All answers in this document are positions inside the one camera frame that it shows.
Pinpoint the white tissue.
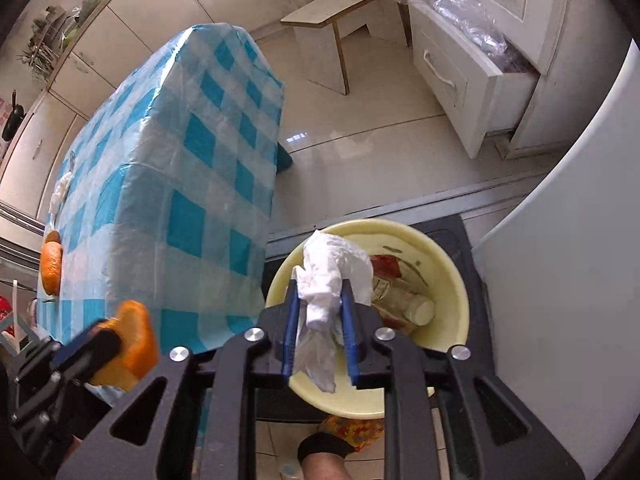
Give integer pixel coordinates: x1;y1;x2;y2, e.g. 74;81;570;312
292;231;373;393

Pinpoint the clear plastic bottle white cap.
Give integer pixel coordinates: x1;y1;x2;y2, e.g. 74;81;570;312
372;289;435;333

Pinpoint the small orange peel piece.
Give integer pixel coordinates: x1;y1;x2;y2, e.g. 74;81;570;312
89;300;160;392

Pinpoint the orange peel large piece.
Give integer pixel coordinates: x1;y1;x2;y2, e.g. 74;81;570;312
40;230;63;296

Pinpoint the white red paper food bag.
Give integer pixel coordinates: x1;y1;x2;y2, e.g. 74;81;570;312
370;255;431;302

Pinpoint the yellow plastic bucket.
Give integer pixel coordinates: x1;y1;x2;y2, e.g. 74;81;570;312
288;220;470;419

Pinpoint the blue checkered plastic tablecloth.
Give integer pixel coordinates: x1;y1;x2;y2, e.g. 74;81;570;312
36;24;283;352

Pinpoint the white refrigerator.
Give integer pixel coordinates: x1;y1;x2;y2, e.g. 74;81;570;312
474;46;639;479

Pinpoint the white napkin under peel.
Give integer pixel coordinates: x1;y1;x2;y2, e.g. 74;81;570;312
49;170;74;217

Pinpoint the open white drawer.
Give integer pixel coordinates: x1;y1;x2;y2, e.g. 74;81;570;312
409;2;538;158

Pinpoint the white wooden step stool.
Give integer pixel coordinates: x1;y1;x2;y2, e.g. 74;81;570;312
280;0;408;96

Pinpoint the black wok on stove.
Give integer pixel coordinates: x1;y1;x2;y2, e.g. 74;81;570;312
1;90;25;143

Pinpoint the clear plastic bag in drawer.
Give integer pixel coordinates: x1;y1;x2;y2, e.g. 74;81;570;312
393;0;509;61

